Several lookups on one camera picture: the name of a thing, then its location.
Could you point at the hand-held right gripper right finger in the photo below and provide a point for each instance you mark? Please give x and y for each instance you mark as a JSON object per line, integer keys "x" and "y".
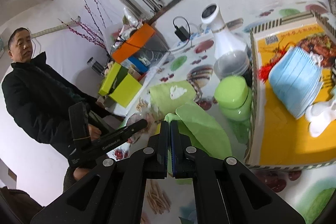
{"x": 175, "y": 153}

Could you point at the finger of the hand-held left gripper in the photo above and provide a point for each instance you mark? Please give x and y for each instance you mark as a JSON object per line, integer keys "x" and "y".
{"x": 132, "y": 130}

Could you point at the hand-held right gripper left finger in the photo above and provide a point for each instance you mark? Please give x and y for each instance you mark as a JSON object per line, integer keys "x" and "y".
{"x": 161, "y": 150}

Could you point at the clear plastic packet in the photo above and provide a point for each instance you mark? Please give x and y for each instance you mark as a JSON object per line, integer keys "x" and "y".
{"x": 151, "y": 123}

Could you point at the yellow green sponge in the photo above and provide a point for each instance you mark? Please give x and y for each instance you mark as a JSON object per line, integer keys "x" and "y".
{"x": 158, "y": 129}

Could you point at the light green cloth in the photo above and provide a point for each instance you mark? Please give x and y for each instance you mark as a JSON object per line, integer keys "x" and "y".
{"x": 207, "y": 132}

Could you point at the green towel with white print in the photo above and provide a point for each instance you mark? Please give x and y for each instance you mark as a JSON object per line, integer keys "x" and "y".
{"x": 162, "y": 98}

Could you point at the striped cardboard box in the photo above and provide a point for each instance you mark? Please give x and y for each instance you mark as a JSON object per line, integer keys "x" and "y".
{"x": 283, "y": 140}

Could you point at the red tassel ornament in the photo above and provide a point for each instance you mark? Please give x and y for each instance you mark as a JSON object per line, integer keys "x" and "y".
{"x": 263, "y": 73}

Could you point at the blue face mask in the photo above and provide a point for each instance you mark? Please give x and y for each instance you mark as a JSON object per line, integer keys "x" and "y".
{"x": 294, "y": 77}

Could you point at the person's left forearm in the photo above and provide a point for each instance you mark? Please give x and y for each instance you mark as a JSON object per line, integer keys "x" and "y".
{"x": 68, "y": 179}

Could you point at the person's left hand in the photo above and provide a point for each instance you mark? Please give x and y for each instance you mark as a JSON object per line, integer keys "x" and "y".
{"x": 81, "y": 174}

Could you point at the lime green box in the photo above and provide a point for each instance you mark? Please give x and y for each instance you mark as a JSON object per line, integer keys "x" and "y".
{"x": 126, "y": 90}

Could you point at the blue box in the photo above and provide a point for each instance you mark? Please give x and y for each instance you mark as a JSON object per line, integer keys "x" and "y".
{"x": 137, "y": 62}

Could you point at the grey metal canister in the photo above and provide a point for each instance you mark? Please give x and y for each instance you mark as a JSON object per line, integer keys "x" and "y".
{"x": 95, "y": 66}

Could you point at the green jar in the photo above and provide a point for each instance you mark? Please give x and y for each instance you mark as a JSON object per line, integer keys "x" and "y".
{"x": 231, "y": 92}

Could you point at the clear plastic container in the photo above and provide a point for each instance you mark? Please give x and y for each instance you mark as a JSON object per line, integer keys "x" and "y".
{"x": 155, "y": 47}

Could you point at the orange box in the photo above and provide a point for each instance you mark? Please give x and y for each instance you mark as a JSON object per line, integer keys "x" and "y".
{"x": 134, "y": 43}

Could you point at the dark jar with clear lid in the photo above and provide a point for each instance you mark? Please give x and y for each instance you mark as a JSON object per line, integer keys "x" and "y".
{"x": 231, "y": 64}

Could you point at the pink flower branches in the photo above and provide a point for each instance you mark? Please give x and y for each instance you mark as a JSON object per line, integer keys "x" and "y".
{"x": 89, "y": 29}

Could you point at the black charger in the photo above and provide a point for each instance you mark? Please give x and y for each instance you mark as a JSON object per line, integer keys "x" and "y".
{"x": 182, "y": 32}

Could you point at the crinkled plastic bags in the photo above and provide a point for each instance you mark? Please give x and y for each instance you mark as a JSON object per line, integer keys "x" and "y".
{"x": 128, "y": 19}

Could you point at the white power strip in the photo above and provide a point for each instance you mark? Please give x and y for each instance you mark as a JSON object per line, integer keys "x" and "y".
{"x": 199, "y": 36}

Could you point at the white vase-shaped device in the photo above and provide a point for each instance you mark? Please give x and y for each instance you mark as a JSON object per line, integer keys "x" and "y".
{"x": 223, "y": 37}

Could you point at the white wall pipe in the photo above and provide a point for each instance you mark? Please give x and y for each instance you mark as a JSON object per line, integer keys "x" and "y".
{"x": 52, "y": 28}

